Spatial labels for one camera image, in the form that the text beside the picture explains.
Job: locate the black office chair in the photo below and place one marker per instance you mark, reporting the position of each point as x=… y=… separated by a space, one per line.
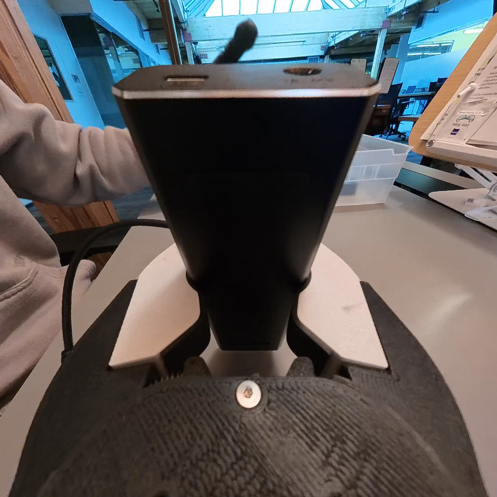
x=394 y=112

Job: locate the person's torso in grey sweatshirt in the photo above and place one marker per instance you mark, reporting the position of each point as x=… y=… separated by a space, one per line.
x=23 y=291

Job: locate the translucent plastic bin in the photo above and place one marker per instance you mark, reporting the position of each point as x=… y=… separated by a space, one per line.
x=372 y=174

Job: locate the white stand base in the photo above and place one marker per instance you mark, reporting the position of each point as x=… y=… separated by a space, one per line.
x=454 y=198

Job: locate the black USB hub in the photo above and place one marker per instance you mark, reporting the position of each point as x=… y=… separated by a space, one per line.
x=248 y=194

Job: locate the grey desk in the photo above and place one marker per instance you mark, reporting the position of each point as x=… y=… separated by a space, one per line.
x=407 y=271

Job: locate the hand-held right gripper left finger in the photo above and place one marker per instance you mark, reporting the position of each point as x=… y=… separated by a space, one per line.
x=155 y=310

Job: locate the person's left forearm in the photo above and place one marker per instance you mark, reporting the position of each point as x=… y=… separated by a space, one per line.
x=77 y=163

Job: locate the wooden document board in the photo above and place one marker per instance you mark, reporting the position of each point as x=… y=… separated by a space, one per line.
x=435 y=112

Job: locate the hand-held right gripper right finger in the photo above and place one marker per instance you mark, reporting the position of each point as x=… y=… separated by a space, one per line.
x=337 y=310

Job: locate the wooden pillar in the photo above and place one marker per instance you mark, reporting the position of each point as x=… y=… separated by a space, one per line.
x=23 y=46

